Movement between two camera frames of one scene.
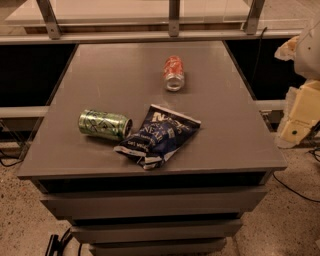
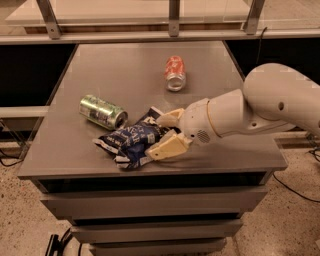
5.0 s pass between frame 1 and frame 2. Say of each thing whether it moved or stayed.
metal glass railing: stayed
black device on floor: stayed
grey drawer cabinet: stayed
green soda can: moved
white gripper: moved
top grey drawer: stayed
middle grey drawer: stayed
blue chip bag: moved
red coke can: stayed
